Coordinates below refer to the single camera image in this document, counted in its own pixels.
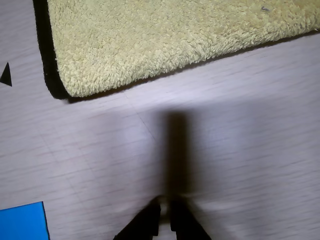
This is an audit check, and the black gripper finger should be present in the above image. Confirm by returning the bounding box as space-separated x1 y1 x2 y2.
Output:
170 199 214 240
112 195 162 240

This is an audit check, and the black triangle tape marker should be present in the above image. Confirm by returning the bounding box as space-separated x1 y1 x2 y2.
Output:
0 61 13 88

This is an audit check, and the blue paper sheet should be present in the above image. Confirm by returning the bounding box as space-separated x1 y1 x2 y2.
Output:
0 201 51 240

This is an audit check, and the yellow towel with black trim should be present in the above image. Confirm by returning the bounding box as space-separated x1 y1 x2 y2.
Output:
32 0 320 101

